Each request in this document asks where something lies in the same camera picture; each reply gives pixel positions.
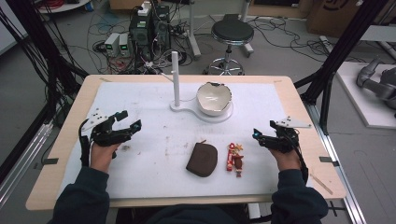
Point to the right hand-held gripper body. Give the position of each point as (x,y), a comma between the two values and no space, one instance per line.
(285,140)

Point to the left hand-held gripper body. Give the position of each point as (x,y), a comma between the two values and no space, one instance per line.
(106,133)

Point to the person's right hand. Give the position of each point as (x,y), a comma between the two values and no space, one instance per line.
(288,161)

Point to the person's left hand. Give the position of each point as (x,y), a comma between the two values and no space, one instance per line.
(101,157)

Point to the red candy bar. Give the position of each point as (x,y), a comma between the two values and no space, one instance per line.
(230,157)

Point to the white foam mat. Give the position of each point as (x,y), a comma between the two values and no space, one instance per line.
(155,168)

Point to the black tape strip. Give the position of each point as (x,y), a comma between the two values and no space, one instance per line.
(328,160)
(49,161)

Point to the thin wooden stick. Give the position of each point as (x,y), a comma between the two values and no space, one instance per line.
(320,183)

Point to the white chipped bowl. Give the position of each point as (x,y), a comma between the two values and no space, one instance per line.
(213,98)

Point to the brown zip pouch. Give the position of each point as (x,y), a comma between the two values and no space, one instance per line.
(202,160)

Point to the white stand with pole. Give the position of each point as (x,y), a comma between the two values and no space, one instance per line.
(176,77)

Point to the grey bench power supply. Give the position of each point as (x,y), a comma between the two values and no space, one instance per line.
(111,43)
(124,45)

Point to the white floor board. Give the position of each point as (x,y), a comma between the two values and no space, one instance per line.
(358,102)

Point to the black computer tower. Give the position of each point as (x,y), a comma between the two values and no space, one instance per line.
(140,34)
(162,28)

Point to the black round stool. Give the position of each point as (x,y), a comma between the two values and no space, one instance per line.
(232,31)

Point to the white power strip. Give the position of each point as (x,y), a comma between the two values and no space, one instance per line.
(144,8)

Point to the brown cardboard box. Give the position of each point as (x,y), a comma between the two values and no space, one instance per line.
(336,15)

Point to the aluminium rail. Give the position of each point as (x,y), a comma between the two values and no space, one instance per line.
(21,158)
(339,168)

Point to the black frame post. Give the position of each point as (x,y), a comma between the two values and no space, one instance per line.
(40,43)
(339,53)

